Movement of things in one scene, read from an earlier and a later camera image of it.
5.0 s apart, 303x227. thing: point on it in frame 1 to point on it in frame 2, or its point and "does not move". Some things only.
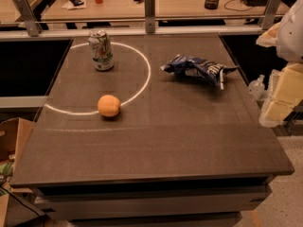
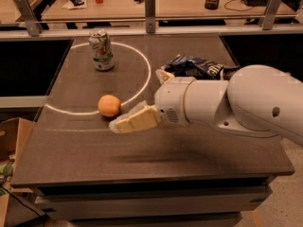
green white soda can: (100, 50) does not move
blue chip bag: (198, 67) does not move
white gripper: (292, 35) to (170, 100)
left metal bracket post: (26, 13) does not move
